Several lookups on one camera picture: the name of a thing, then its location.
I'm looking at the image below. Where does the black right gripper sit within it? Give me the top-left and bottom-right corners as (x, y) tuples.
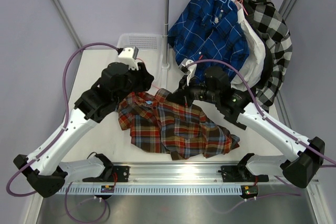
(168, 74), (219, 108)

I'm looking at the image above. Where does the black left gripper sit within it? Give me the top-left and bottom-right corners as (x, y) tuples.
(113, 62), (154, 105)

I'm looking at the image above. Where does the red plaid shirt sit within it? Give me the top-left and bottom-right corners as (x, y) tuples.
(118, 88), (240, 161)

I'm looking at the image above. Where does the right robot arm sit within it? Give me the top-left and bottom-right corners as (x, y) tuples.
(167, 66), (325, 188)

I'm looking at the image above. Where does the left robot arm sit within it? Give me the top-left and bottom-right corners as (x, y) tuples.
(13, 62), (154, 198)

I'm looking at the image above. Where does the blue plaid shirt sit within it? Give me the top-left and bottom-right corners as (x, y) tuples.
(168, 0), (249, 82)

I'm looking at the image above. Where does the black white checked shirt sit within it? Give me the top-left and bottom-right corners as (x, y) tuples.
(231, 0), (292, 110)

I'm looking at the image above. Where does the white plastic basket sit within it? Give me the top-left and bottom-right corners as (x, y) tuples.
(117, 33), (163, 87)

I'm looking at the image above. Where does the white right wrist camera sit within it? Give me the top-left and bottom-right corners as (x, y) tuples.
(179, 58), (197, 86)

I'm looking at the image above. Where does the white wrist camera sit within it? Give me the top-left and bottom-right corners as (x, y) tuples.
(118, 46), (139, 70)
(179, 58), (197, 86)

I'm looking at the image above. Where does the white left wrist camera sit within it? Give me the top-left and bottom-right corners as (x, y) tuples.
(118, 46), (139, 70)

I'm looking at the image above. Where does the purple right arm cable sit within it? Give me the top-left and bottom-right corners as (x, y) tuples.
(187, 59), (336, 168)

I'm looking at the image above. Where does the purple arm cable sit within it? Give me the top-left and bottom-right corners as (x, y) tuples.
(5, 42), (124, 198)
(187, 59), (336, 168)

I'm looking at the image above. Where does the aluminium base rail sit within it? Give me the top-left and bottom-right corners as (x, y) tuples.
(56, 161), (320, 196)

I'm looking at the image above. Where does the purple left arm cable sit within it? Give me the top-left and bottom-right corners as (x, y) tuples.
(5, 42), (124, 198)

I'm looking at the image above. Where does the white slotted cable duct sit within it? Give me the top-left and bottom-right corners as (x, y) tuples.
(57, 184), (243, 196)

